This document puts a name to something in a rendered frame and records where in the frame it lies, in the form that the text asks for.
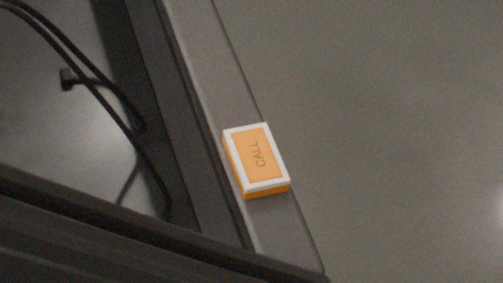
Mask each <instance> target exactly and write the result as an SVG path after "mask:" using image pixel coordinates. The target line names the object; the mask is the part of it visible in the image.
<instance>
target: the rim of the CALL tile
mask: <svg viewBox="0 0 503 283"><path fill-rule="evenodd" d="M261 127H262V128H263V130H264V132H265V135H266V137H267V141H268V142H269V145H270V146H271V148H272V150H273V153H274V156H275V159H276V161H277V165H278V167H279V169H280V171H281V174H282V175H283V178H275V179H271V180H266V181H262V182H255V183H251V184H250V183H249V181H248V177H247V175H245V172H244V169H243V166H242V164H241V161H240V157H239V155H238V153H237V149H236V146H235V145H234V144H233V140H232V138H231V135H230V133H235V132H239V131H243V130H252V129H256V128H261ZM223 136H224V138H225V141H226V145H227V147H228V150H229V154H230V156H231V158H232V161H233V165H235V168H236V169H237V173H238V176H239V179H240V182H241V185H242V186H243V190H244V193H253V192H257V191H262V190H265V189H273V188H274V187H278V186H285V185H289V184H290V178H289V176H288V172H287V170H286V168H285V165H284V162H283V160H281V157H280V154H279V152H278V150H277V146H276V144H275V142H274V138H273V136H272V134H271V132H270V130H269V128H268V126H267V124H266V122H264V123H256V124H251V125H247V126H242V127H238V128H233V129H229V130H224V131H223Z"/></svg>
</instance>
